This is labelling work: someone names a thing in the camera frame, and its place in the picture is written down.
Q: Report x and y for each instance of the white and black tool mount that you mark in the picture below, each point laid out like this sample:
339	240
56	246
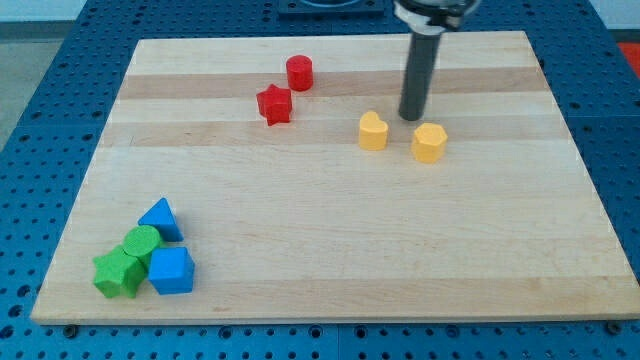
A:
433	17

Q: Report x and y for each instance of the green star block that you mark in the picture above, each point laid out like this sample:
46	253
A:
118	273

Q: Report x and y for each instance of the yellow hexagon block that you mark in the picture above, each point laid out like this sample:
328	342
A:
429	143

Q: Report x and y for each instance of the green cylinder block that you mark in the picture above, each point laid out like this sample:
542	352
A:
141	241

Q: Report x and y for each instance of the wooden board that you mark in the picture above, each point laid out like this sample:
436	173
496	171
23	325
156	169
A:
295	223

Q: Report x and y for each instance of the blue cube block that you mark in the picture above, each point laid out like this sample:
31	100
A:
171	271

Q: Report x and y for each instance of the red star block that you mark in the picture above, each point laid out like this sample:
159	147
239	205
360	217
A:
275	104

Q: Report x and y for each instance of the yellow heart block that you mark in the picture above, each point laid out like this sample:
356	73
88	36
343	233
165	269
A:
373	132

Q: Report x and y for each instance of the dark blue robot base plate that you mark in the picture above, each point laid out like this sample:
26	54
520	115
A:
295	8

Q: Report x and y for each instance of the blue triangle block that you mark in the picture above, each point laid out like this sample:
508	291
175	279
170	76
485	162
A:
161	217

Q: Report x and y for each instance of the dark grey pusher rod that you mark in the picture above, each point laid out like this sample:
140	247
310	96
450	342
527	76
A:
422	55

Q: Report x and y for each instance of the red cylinder block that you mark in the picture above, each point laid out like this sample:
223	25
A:
299	70

